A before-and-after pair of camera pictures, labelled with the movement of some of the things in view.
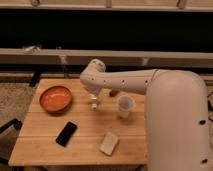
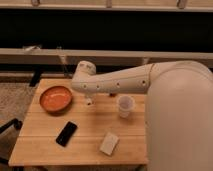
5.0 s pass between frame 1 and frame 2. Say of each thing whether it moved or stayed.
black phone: stayed
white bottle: moved
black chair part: stayed
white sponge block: stayed
